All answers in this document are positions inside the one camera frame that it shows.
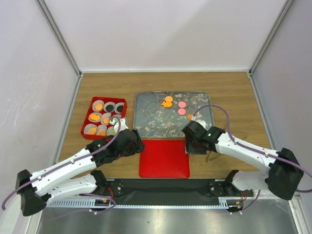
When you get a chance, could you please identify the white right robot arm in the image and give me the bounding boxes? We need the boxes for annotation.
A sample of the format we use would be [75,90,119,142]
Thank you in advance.
[182,120,304,200]

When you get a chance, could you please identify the orange round cookie top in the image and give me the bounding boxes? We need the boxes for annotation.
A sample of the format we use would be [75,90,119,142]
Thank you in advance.
[165,96,173,102]

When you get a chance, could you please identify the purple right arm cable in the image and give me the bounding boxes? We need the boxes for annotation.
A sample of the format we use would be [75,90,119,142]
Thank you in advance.
[191,104,312,215]

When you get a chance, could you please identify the orange round waffle cookie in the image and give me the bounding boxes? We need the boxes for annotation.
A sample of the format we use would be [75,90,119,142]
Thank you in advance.
[89,127,97,135]

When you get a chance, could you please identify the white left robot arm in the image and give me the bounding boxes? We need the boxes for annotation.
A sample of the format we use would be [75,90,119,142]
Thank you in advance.
[16,118,145,216]

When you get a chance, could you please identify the orange fish cookie top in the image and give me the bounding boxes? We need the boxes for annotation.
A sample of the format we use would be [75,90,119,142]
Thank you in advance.
[161,101,173,108]

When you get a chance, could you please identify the pink round cookie upper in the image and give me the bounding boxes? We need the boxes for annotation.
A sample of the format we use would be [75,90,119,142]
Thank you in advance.
[178,101,186,108]

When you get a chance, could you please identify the red box lid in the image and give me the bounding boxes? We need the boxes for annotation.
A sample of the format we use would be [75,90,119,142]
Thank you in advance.
[139,140,190,179]

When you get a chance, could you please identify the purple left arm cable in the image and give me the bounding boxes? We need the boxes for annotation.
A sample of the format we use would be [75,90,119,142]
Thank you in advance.
[1,116,121,215]

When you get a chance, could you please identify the white cable duct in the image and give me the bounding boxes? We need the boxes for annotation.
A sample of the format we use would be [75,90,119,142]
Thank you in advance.
[47,197,241,209]

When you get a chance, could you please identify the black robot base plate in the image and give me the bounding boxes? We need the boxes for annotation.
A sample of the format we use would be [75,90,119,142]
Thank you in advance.
[92,178,253,206]

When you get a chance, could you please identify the floral metal serving tray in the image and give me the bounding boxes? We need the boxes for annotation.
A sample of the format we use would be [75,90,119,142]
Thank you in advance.
[133,91,211,138]

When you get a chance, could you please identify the red cookie box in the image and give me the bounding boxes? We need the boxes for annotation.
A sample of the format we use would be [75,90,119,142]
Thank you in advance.
[80,97,127,140]

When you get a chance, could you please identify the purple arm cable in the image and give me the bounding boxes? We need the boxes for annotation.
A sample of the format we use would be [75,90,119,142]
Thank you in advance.
[191,104,312,215]
[1,116,121,215]

